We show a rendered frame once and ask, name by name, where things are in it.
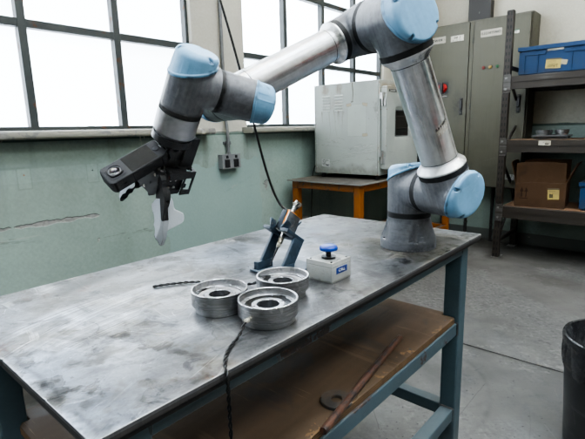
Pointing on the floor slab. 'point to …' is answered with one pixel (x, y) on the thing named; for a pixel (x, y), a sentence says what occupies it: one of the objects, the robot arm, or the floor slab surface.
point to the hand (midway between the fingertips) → (137, 223)
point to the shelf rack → (544, 82)
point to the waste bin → (574, 379)
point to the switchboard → (483, 87)
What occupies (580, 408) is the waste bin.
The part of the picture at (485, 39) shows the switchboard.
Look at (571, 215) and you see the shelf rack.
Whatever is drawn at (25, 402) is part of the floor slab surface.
